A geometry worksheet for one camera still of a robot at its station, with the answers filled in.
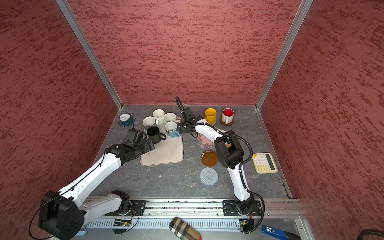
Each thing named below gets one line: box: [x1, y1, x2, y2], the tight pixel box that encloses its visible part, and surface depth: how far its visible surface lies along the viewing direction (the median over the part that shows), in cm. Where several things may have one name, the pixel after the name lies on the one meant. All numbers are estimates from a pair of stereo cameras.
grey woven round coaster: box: [199, 167, 219, 186], surface depth 87 cm
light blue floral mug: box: [164, 121, 182, 139], surface depth 99 cm
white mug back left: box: [142, 116, 156, 127], surface depth 104 cm
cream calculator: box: [252, 152, 278, 174], surface depth 89 cm
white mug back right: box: [163, 112, 181, 124], surface depth 105 cm
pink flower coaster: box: [197, 133, 215, 149], surface depth 100 cm
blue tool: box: [261, 224, 301, 240], surface depth 67 cm
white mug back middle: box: [152, 108, 165, 125], surface depth 105 cm
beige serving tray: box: [140, 128, 184, 167], surface depth 96 cm
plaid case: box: [169, 217, 202, 240], surface depth 67 cm
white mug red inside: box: [221, 107, 235, 125], surface depth 108 cm
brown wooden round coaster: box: [200, 149, 219, 167], surface depth 94 cm
